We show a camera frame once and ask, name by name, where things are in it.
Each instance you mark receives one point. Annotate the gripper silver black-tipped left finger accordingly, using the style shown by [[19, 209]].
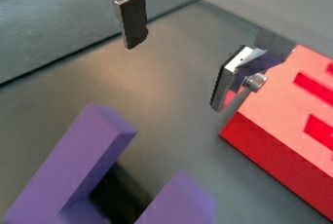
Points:
[[133, 20]]

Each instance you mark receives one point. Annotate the red board with slots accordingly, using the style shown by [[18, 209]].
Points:
[[282, 127]]

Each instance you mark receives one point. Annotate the purple U-shaped block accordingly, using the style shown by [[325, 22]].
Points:
[[55, 196]]

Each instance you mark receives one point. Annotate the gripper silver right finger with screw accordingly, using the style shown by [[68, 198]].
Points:
[[237, 76]]

